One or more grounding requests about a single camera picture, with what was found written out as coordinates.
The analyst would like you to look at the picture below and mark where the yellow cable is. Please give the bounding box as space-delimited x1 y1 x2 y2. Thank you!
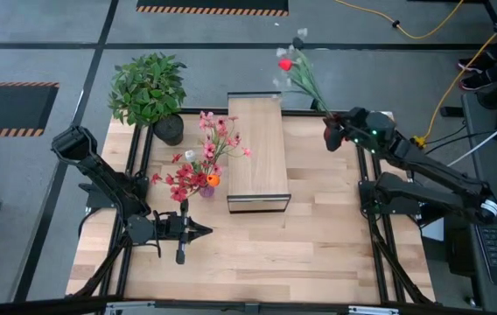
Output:
333 0 466 40
409 2 497 148

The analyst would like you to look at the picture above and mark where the wooden shelf with black frame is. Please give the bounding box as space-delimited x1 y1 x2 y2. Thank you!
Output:
226 91 292 214

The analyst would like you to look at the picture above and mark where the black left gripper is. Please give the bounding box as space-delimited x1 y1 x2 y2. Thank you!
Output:
155 199 214 266

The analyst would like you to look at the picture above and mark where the potted green plant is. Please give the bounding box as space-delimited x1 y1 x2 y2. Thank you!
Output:
108 52 188 148

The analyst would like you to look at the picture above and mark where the white cable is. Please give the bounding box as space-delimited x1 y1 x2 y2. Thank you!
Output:
447 108 497 167

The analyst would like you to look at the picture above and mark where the dark desk with keyboard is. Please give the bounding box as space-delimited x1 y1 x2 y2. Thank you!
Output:
443 203 497 315

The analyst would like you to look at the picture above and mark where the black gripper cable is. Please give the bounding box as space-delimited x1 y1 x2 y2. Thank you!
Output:
150 208 167 259

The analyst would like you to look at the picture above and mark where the red glass vase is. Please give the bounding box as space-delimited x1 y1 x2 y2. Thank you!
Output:
322 115 342 153

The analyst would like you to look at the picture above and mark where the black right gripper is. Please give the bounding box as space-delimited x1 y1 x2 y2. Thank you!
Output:
327 107 372 153

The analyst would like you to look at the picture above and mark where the pink blossom spray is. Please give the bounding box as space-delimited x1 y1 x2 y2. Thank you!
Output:
199 110 254 185

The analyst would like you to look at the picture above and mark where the white tulip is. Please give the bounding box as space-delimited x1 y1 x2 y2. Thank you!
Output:
184 149 208 187

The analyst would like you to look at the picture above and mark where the person's shoe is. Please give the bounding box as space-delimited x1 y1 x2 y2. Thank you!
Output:
457 54 494 74
458 70 494 92

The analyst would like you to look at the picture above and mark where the hazard-striped black floor mat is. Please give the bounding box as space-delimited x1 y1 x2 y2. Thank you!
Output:
0 80 60 138
136 0 290 18

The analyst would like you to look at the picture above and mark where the black gantry bar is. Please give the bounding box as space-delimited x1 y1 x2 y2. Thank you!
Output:
0 296 497 315

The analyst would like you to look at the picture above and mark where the red blossom spray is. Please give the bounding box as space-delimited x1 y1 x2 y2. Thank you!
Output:
150 152 209 203

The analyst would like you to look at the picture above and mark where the red tulip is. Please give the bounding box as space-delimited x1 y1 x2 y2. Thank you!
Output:
277 58 331 117

